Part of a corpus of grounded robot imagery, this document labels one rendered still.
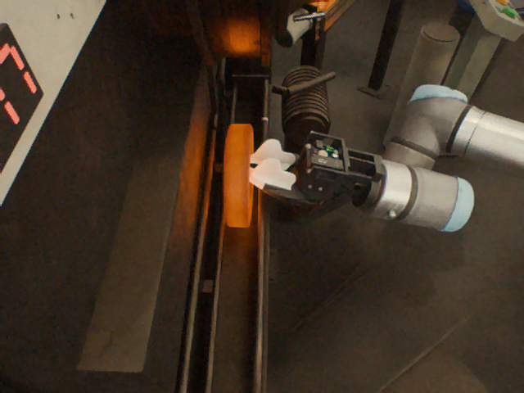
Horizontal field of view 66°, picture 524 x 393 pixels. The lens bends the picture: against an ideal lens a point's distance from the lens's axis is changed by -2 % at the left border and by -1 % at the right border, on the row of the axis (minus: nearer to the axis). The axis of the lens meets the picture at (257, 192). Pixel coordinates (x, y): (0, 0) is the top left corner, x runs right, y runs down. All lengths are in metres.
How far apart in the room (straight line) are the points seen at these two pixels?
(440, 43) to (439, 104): 0.68
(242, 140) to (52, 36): 0.33
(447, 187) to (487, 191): 1.10
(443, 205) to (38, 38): 0.57
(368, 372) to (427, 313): 0.27
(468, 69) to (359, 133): 0.49
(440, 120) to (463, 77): 0.85
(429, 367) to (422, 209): 0.23
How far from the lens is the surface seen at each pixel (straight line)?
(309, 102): 1.08
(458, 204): 0.69
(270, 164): 0.57
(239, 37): 0.43
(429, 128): 0.78
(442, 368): 0.69
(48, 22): 0.29
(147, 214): 0.44
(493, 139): 0.77
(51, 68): 0.28
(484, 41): 1.56
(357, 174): 0.60
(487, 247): 1.62
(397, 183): 0.63
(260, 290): 0.58
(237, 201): 0.56
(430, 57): 1.47
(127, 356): 0.38
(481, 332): 1.45
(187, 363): 0.51
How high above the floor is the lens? 1.22
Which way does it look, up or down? 53 degrees down
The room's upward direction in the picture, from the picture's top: straight up
